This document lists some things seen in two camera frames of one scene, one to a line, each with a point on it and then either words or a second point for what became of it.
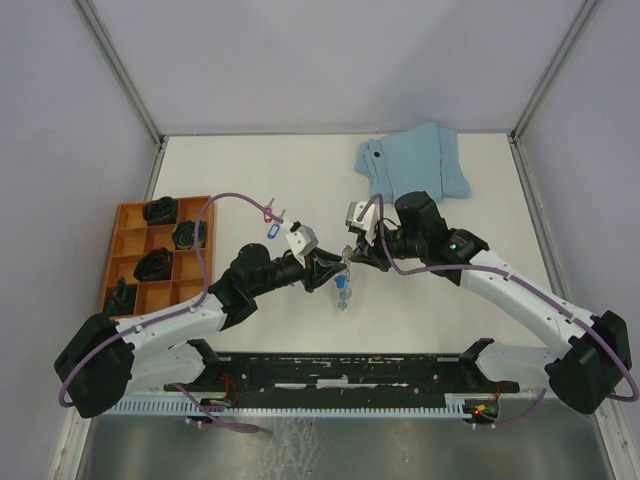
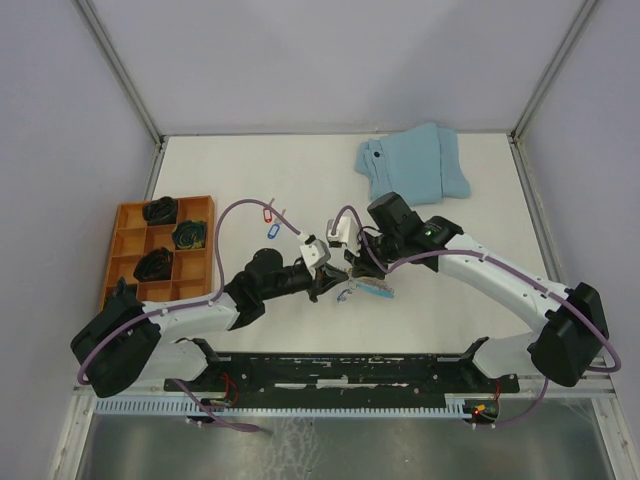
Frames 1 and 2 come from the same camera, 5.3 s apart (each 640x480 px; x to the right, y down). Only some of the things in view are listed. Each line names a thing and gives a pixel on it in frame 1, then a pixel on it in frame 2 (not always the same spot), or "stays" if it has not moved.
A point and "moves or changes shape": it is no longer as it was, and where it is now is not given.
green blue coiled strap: x=183 y=234 stays
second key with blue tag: x=274 y=229 stays
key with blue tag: x=341 y=282 moves or changes shape
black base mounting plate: x=343 y=374 stays
